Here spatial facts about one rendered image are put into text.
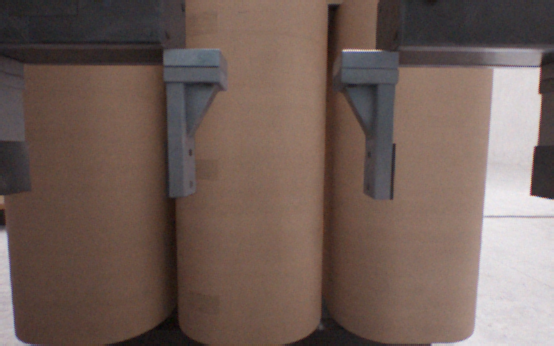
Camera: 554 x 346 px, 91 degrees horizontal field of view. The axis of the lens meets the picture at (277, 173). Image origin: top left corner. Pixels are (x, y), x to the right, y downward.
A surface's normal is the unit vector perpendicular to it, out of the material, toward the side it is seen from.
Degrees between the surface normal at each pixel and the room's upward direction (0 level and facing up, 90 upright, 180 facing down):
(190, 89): 90
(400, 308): 90
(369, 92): 90
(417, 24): 90
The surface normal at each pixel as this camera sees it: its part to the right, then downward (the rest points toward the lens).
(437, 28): 0.00, 0.08
